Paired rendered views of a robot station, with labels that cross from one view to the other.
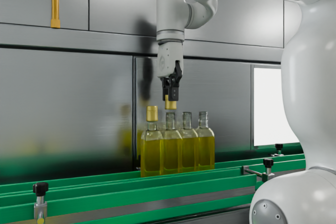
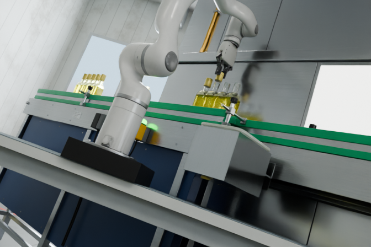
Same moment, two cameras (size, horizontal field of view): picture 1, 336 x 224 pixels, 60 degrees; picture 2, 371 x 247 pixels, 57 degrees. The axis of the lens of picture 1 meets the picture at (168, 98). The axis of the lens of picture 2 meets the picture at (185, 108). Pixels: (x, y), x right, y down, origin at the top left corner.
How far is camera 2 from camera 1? 155 cm
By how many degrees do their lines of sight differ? 69
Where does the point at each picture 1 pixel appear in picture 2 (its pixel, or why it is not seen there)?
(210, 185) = (196, 108)
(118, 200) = (157, 105)
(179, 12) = (233, 25)
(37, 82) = (187, 78)
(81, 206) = not seen: hidden behind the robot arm
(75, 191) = not seen: hidden behind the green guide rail
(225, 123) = (278, 108)
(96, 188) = not seen: hidden behind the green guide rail
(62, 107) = (191, 90)
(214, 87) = (277, 80)
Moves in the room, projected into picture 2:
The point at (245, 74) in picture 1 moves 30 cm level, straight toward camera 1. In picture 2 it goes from (309, 70) to (247, 43)
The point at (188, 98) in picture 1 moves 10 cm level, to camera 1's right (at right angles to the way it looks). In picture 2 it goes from (254, 87) to (267, 84)
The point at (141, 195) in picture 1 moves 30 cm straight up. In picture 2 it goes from (165, 105) to (187, 48)
